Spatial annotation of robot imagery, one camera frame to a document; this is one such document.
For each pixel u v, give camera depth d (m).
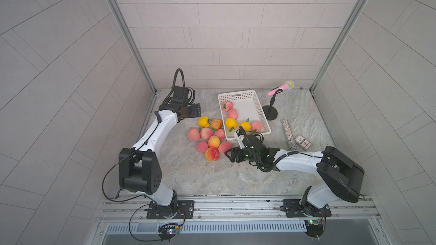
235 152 0.72
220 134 0.90
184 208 0.71
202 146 0.85
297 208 0.72
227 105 1.02
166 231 0.65
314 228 0.69
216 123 0.94
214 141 0.86
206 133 0.89
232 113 0.99
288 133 0.92
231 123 0.94
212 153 0.82
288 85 0.90
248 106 1.08
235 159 0.72
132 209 0.72
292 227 0.68
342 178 0.43
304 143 0.90
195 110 0.76
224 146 0.84
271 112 1.03
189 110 0.74
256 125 0.91
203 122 0.94
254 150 0.64
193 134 0.89
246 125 0.93
